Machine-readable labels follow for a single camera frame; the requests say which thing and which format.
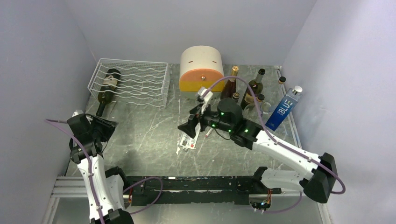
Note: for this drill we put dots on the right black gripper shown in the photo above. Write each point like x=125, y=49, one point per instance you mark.
x=189, y=127

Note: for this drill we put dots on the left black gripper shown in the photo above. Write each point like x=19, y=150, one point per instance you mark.
x=108, y=126

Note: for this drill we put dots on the clear open-neck bottle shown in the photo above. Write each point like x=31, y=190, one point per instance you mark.
x=112, y=108

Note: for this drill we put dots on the clear bottle black-gold label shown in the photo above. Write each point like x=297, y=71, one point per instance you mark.
x=236, y=97

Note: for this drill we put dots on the dark red wine bottle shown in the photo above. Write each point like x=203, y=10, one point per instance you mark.
x=230, y=86

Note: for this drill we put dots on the clear bottle cream label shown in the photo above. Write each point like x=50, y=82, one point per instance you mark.
x=260, y=99

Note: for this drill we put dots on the dark green wine bottle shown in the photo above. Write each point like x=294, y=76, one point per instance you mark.
x=256, y=86

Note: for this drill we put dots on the clear glass bottle black cap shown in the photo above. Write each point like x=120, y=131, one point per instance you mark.
x=269, y=107

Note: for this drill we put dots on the blue clear square bottle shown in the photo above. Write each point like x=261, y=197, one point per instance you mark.
x=285, y=106

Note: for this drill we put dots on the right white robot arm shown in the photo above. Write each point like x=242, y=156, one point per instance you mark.
x=313, y=174

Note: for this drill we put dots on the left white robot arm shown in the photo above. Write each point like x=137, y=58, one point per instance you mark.
x=104, y=186

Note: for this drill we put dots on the dark green lower-rack bottle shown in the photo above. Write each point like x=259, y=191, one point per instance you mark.
x=107, y=90

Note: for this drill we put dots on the ruler set plastic package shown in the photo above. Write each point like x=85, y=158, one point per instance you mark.
x=187, y=143

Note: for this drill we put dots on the white pink-tipped marker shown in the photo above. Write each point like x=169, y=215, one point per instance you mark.
x=208, y=133

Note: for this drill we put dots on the cream drawer cabinet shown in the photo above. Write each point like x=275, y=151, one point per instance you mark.
x=200, y=66

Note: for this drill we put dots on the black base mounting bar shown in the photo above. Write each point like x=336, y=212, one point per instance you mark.
x=198, y=189

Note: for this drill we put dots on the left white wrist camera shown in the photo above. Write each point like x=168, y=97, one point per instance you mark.
x=77, y=112

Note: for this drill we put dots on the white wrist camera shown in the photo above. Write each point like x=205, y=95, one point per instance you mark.
x=77, y=112
x=204, y=97

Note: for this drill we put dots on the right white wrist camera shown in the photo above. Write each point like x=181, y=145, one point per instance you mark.
x=204, y=97

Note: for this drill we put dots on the white wire wine rack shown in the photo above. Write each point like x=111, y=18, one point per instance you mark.
x=141, y=82

